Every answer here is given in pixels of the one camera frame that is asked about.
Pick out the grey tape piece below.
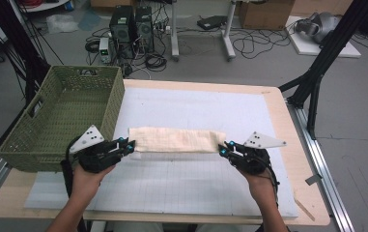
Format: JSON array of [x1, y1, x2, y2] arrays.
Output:
[[304, 173, 324, 187]]

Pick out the small grey power supply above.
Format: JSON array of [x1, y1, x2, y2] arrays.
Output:
[[98, 37, 113, 64]]

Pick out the long aluminium rail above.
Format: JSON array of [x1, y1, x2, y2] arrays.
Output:
[[286, 100, 356, 232]]

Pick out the clear plastic bag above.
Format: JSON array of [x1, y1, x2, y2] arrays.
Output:
[[45, 13, 80, 35]]

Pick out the person's grey pants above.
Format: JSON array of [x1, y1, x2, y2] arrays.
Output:
[[112, 221, 235, 232]]

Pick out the grey rounded device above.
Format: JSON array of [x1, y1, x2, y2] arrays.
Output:
[[294, 12, 342, 44]]

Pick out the round white table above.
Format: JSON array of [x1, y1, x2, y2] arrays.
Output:
[[16, 0, 75, 14]]

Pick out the loose black floor cables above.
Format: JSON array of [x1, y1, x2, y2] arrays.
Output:
[[231, 27, 299, 60]]

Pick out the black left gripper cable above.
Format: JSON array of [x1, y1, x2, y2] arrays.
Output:
[[60, 134, 88, 232]]

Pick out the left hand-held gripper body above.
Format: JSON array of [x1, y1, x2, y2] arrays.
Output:
[[69, 124, 127, 174]]

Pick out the green woven basket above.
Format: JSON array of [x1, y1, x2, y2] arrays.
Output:
[[0, 65, 127, 173]]

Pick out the person's right hand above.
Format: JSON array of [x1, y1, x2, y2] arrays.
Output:
[[238, 167, 276, 201]]

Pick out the large black computer tower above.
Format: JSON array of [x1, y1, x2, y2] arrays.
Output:
[[108, 5, 136, 60]]

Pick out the brown cardboard box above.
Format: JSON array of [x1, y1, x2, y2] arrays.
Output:
[[238, 0, 296, 31]]

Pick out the white floor board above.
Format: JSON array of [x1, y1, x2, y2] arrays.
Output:
[[286, 14, 362, 59]]

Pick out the cream cloth with egg print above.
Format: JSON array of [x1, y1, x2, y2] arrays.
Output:
[[127, 126, 228, 156]]

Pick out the black metal stand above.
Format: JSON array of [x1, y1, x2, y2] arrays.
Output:
[[277, 0, 368, 140]]

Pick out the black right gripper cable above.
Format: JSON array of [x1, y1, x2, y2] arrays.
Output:
[[262, 157, 281, 208]]

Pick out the person's left hand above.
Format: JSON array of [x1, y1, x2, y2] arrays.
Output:
[[71, 162, 117, 198]]

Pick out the flat black box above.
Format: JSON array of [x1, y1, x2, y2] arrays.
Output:
[[196, 14, 229, 31]]

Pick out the black stand with cables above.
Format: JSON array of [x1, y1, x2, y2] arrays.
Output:
[[0, 0, 52, 108]]

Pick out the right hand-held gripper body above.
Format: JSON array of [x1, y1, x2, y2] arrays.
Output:
[[233, 130, 288, 176]]

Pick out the cable tangle by computers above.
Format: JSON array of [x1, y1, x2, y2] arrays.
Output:
[[84, 27, 170, 78]]

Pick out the white desk frame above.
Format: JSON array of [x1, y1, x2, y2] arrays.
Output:
[[170, 0, 238, 62]]

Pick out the white grid mat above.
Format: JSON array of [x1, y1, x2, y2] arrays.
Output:
[[23, 86, 299, 218]]

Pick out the slim black computer tower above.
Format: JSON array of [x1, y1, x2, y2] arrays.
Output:
[[134, 5, 156, 54]]

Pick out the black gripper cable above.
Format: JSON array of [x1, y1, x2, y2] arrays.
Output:
[[262, 157, 281, 208], [60, 134, 88, 232]]

